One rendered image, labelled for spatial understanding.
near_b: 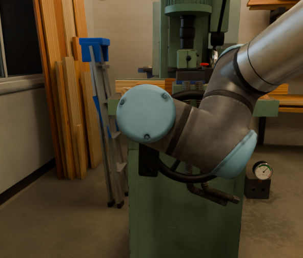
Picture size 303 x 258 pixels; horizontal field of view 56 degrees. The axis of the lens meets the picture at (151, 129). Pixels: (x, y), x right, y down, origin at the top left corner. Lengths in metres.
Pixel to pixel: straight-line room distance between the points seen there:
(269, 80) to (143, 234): 0.89
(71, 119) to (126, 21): 1.64
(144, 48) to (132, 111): 3.17
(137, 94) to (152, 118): 0.04
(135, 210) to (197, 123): 0.77
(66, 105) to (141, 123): 2.03
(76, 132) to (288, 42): 2.21
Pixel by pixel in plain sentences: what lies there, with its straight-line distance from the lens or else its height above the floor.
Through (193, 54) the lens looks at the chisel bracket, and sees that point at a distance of 1.11.
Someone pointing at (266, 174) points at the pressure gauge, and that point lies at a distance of 1.07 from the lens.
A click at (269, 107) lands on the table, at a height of 0.88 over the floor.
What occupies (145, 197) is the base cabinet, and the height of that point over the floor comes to 0.52.
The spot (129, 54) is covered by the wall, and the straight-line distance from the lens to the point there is 3.62.
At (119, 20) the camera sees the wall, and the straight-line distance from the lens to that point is 3.68.
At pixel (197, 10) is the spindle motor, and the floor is 1.20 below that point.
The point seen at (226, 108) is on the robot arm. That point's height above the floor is 0.97.
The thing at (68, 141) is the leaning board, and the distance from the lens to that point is 2.47.
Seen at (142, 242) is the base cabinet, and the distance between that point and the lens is 1.23.
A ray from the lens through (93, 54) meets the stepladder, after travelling 1.87.
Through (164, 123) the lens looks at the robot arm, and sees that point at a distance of 0.41.
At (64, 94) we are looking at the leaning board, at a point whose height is 0.74.
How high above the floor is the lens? 1.05
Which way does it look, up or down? 15 degrees down
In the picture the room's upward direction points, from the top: straight up
